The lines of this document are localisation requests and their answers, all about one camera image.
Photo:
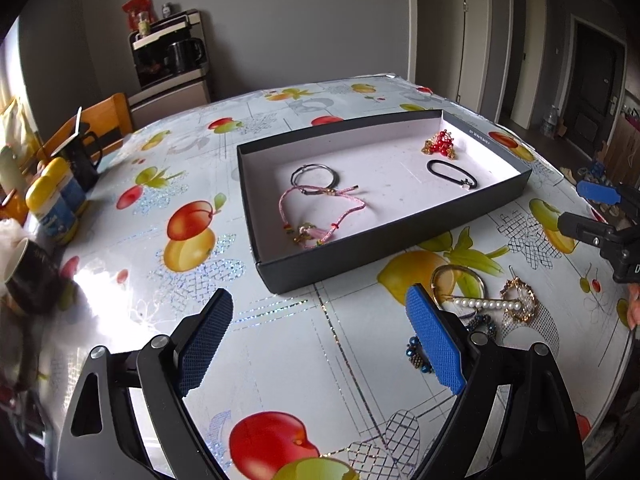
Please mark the wooden chair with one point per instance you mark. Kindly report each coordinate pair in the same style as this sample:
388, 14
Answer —
109, 120

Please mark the person's right hand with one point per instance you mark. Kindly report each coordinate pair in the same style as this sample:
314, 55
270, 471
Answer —
633, 310

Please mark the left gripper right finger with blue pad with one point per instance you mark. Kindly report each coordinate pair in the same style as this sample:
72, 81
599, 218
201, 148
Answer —
452, 350

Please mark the yellow lid bottle rear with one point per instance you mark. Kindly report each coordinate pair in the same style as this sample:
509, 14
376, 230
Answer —
58, 170

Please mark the fruit pattern tablecloth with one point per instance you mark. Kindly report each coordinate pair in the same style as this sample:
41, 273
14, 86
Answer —
320, 373

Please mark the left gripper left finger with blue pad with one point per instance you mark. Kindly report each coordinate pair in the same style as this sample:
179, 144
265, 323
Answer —
177, 363

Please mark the grey cabinet under coffee machine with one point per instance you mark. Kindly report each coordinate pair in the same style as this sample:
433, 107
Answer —
174, 101

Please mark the dark round cup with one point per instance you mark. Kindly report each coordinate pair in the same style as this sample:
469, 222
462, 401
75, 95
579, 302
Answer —
31, 278

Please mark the yellow lid bottle front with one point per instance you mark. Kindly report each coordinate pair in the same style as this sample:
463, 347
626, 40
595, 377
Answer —
56, 218

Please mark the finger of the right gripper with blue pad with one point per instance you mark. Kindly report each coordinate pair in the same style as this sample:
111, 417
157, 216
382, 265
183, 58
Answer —
586, 230
598, 193

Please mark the black jewelry box tray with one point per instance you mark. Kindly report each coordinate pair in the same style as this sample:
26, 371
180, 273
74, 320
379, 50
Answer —
390, 197

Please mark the black mug with spoon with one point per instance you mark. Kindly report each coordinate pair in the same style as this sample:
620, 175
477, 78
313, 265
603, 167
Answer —
76, 153

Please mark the yellow lid bottle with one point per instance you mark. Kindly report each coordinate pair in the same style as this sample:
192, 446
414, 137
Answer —
58, 170
56, 218

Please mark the red bead gold charm jewelry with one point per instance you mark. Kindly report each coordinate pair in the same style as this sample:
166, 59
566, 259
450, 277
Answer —
442, 143

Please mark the silver bangle pair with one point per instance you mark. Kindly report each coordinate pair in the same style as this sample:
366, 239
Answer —
315, 174

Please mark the pearl hair clip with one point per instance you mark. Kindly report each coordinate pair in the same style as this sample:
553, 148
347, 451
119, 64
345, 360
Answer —
480, 304

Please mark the gold wire bangle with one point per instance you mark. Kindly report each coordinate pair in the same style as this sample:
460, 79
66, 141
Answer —
457, 285

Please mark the black coffee machine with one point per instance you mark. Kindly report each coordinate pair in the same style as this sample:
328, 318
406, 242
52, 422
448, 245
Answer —
174, 46

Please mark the red snack bag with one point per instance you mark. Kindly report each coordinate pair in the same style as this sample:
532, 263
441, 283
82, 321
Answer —
133, 8

